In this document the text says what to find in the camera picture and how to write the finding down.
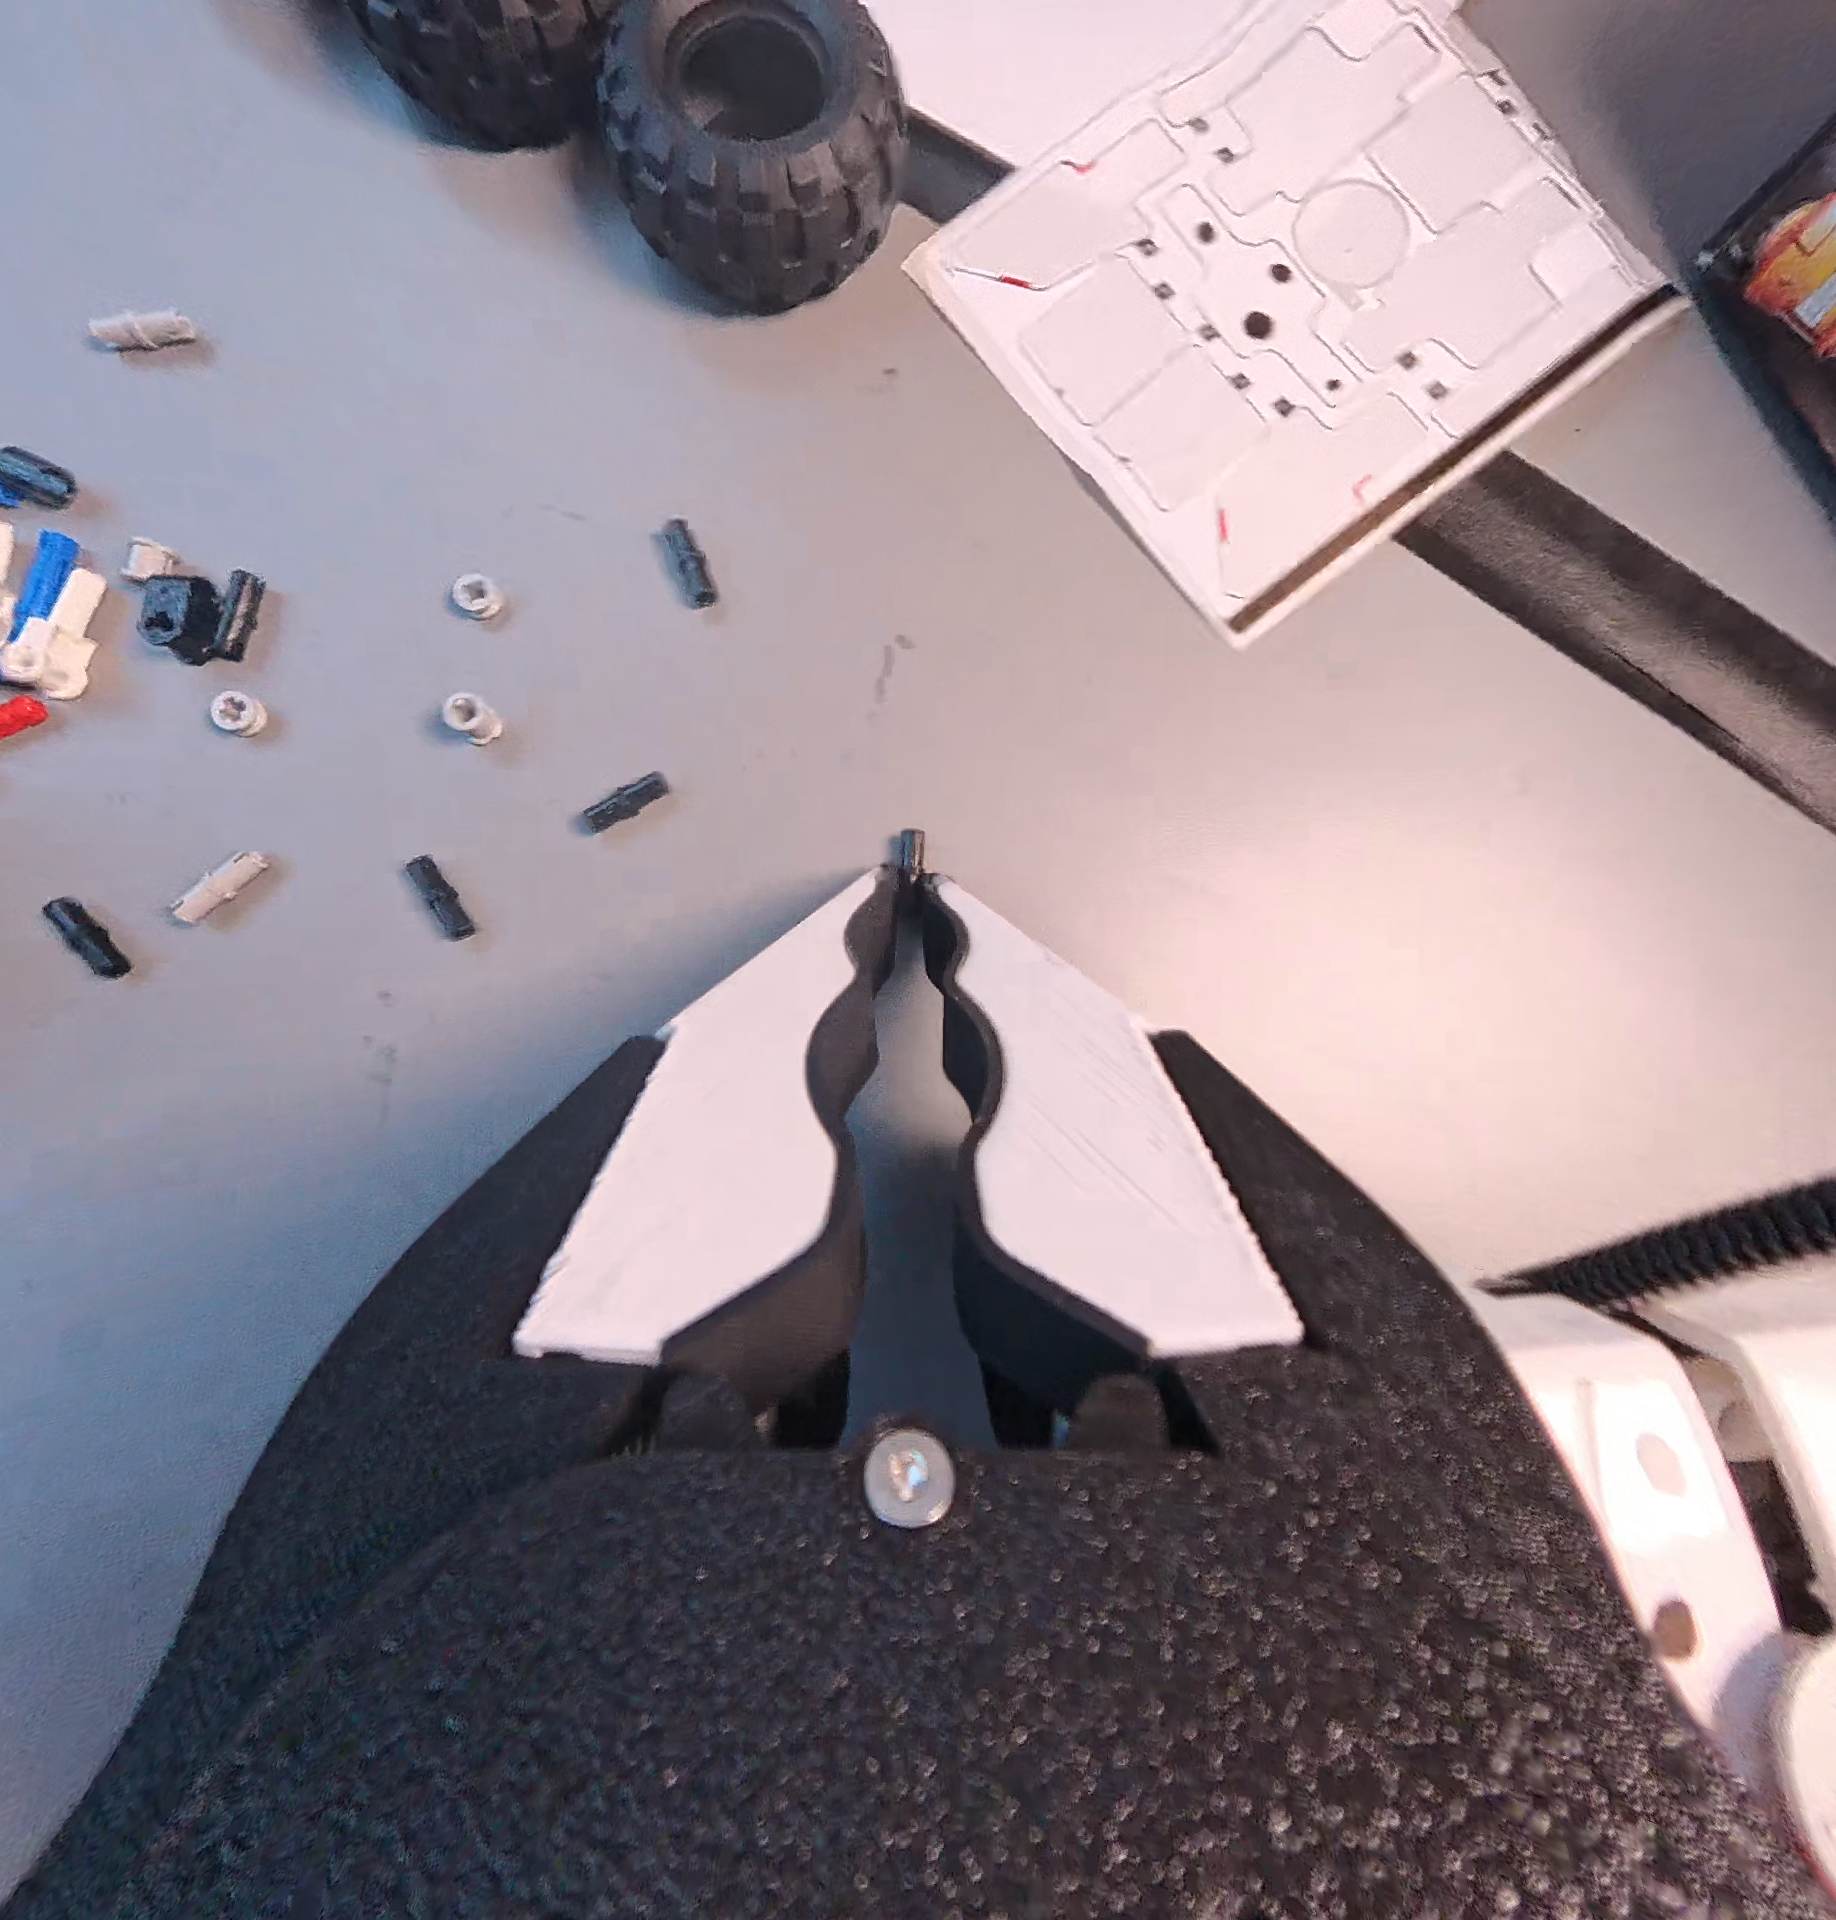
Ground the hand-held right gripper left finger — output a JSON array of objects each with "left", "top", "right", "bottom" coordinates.
[{"left": 515, "top": 869, "right": 901, "bottom": 1375}]

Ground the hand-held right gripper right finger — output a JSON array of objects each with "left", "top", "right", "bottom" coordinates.
[{"left": 918, "top": 877, "right": 1306, "bottom": 1366}]

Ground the white lego vehicle model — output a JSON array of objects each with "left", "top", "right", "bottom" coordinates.
[{"left": 1474, "top": 1166, "right": 1836, "bottom": 1920}]

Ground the black knobby lego tire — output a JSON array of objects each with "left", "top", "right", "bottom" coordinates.
[
  {"left": 350, "top": 0, "right": 625, "bottom": 152},
  {"left": 596, "top": 0, "right": 911, "bottom": 317}
]

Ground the thin dark lego pin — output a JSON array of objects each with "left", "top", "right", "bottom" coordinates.
[{"left": 40, "top": 896, "right": 134, "bottom": 980}]

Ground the cluster of small lego pieces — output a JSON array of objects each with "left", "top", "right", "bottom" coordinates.
[{"left": 0, "top": 446, "right": 140, "bottom": 752}]

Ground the lego sticker sheet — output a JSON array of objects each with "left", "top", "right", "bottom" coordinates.
[{"left": 905, "top": 0, "right": 1687, "bottom": 646}]

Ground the lego set box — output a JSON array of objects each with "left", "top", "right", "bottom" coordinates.
[{"left": 1698, "top": 119, "right": 1836, "bottom": 527}]

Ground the white paper sheet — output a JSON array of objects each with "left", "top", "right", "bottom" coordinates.
[{"left": 860, "top": 0, "right": 1278, "bottom": 166}]

